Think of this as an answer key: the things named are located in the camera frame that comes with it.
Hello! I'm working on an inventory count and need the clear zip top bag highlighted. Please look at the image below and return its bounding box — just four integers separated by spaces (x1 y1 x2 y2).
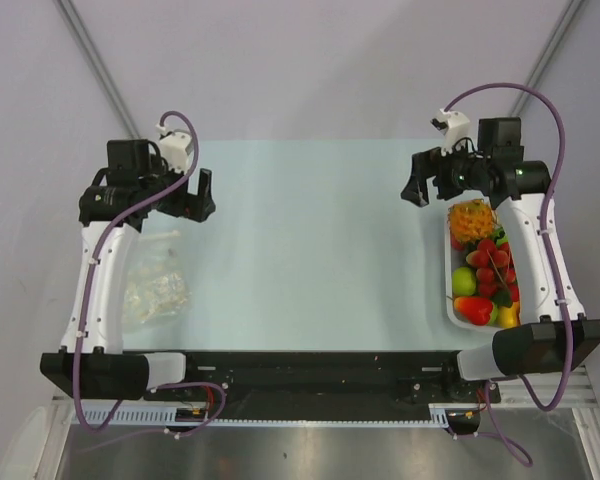
122 230 191 333

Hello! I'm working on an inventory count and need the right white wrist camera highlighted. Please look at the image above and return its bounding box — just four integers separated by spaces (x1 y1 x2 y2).
431 109 471 156

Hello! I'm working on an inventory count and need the orange toy pineapple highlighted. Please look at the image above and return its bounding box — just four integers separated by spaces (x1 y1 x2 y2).
447 199 497 244

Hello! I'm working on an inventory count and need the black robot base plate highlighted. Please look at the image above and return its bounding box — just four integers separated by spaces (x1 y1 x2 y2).
145 351 485 422

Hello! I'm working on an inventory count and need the red orange toy mango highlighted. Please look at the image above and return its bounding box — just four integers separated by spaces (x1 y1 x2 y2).
453 296 498 326

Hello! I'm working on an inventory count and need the white plastic fruit basket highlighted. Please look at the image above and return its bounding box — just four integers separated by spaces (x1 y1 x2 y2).
444 199 520 334

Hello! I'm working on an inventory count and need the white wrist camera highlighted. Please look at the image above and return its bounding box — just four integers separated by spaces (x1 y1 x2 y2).
156 122 195 174
431 109 471 156

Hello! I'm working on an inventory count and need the green toy apple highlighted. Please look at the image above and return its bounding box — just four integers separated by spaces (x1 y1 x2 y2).
451 266 477 297

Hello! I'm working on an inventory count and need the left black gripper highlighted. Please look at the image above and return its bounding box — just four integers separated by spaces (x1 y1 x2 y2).
140 154 214 222

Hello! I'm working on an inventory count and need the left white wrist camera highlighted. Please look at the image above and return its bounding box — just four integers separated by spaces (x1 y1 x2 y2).
156 122 195 174

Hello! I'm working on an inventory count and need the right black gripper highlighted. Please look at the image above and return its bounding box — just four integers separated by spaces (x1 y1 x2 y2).
401 137 490 207

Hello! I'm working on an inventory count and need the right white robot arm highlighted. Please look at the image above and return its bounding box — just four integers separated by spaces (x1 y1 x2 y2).
401 111 600 401

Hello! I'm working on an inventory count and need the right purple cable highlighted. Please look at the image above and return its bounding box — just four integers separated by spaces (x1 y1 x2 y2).
442 82 581 469

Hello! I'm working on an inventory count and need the white slotted cable duct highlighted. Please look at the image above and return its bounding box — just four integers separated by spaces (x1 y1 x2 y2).
69 404 451 429

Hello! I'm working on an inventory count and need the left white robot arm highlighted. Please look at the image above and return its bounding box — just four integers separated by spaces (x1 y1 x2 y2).
40 131 216 400

